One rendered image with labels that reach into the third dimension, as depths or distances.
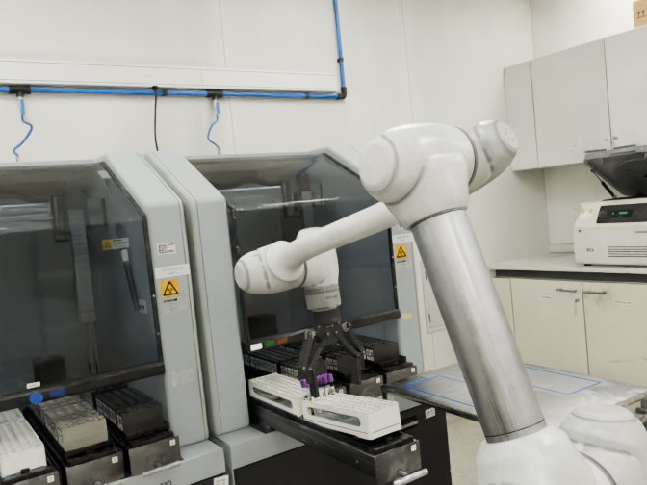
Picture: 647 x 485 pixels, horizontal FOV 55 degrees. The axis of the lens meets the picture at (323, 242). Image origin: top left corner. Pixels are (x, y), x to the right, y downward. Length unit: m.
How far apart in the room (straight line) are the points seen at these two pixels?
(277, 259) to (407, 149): 0.53
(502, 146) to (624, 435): 0.53
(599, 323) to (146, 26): 2.84
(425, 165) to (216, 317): 1.01
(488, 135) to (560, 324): 2.91
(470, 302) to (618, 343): 2.83
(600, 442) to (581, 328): 2.78
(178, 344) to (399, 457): 0.70
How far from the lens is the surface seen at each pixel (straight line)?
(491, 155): 1.18
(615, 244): 3.74
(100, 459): 1.75
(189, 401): 1.89
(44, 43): 2.99
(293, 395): 1.80
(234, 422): 1.96
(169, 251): 1.82
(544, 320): 4.08
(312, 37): 3.54
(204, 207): 1.86
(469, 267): 1.05
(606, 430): 1.19
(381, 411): 1.52
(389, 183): 1.04
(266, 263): 1.47
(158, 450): 1.79
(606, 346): 3.88
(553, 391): 1.85
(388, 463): 1.52
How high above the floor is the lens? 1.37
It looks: 3 degrees down
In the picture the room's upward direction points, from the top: 6 degrees counter-clockwise
